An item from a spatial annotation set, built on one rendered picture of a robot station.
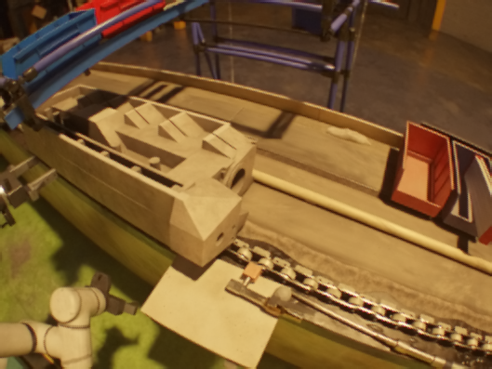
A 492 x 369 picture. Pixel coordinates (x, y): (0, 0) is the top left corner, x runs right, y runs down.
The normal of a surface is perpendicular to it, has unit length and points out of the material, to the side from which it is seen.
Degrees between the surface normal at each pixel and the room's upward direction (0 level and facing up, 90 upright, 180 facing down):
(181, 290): 0
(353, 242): 0
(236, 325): 0
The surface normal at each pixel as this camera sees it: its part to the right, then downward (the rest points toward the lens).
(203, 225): 0.59, -0.41
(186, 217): -0.40, 0.11
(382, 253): -0.01, -0.69
